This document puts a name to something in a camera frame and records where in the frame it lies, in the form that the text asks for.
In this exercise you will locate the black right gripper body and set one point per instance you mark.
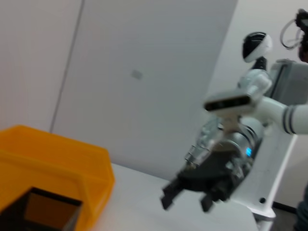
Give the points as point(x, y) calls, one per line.
point(214, 173)

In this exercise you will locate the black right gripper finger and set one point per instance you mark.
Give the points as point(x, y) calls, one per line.
point(214, 196)
point(170, 193)

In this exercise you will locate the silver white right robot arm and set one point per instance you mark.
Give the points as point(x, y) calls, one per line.
point(298, 118)

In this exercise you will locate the black mesh pen holder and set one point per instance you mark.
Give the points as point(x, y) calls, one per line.
point(14, 216)

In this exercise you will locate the white robot lifting column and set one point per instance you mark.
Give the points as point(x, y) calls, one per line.
point(269, 178)

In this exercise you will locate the person in dark clothing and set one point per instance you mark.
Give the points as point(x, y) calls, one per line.
point(303, 216)

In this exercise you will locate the yellow plastic bin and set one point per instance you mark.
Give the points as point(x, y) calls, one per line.
point(48, 156)

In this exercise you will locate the background robot black-white head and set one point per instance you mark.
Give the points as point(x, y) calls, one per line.
point(257, 45)

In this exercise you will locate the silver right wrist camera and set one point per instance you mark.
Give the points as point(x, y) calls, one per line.
point(228, 101)

